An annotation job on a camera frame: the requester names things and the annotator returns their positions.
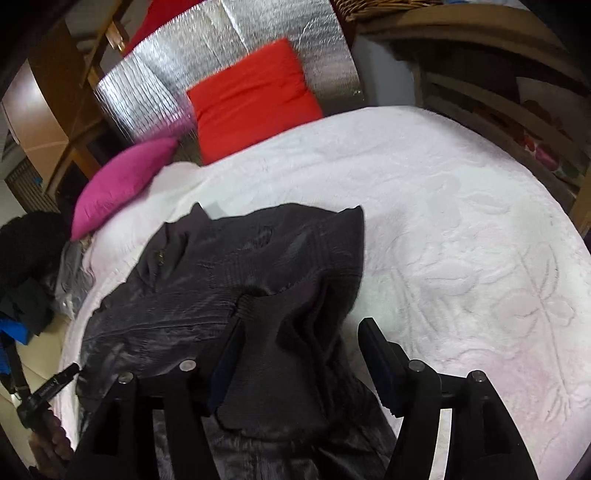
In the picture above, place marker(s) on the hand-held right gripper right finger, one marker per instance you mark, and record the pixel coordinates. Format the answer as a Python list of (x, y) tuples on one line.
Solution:
[(383, 369)]

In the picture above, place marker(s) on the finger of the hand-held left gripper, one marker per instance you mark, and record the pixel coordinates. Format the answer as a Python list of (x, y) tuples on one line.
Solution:
[(55, 382)]

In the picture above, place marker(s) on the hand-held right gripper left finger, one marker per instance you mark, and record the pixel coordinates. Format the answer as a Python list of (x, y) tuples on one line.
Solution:
[(228, 369)]

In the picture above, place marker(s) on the black quilted jacket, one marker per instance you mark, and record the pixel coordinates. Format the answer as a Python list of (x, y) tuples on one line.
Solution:
[(258, 258)]

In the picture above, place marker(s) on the person's left hand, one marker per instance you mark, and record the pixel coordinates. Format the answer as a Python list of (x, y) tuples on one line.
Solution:
[(53, 447)]

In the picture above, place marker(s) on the blue jacket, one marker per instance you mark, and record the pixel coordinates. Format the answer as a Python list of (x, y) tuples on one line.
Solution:
[(7, 346)]

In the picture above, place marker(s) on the black garment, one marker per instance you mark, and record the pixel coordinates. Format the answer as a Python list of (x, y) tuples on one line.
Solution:
[(27, 309)]

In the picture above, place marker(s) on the grey garment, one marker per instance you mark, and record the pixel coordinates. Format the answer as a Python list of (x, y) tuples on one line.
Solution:
[(74, 281)]

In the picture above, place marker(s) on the black puffer coat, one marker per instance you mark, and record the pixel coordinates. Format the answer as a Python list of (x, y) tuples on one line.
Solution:
[(32, 249)]

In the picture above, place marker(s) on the white blanket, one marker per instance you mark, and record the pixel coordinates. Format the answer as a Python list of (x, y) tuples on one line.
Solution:
[(438, 207)]

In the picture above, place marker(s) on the pink pillow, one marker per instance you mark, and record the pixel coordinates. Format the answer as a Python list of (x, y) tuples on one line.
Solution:
[(120, 184)]

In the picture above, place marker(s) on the wooden pillar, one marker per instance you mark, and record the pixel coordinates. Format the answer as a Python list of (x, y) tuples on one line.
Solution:
[(41, 115)]

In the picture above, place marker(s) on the red pillow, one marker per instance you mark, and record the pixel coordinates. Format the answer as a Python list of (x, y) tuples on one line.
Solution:
[(249, 101)]

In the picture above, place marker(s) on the wooden cabinet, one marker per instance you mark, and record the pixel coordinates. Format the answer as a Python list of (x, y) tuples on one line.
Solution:
[(87, 92)]

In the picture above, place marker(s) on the silver foil insulation board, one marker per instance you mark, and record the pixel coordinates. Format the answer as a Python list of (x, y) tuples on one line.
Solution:
[(184, 55)]

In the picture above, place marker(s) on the red blanket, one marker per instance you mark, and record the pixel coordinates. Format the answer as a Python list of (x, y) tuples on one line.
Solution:
[(152, 23)]

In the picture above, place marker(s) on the wooden table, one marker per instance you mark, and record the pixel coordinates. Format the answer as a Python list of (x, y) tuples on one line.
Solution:
[(485, 27)]

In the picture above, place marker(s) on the wicker basket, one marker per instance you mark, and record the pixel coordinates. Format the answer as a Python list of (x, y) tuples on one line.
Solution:
[(369, 9)]

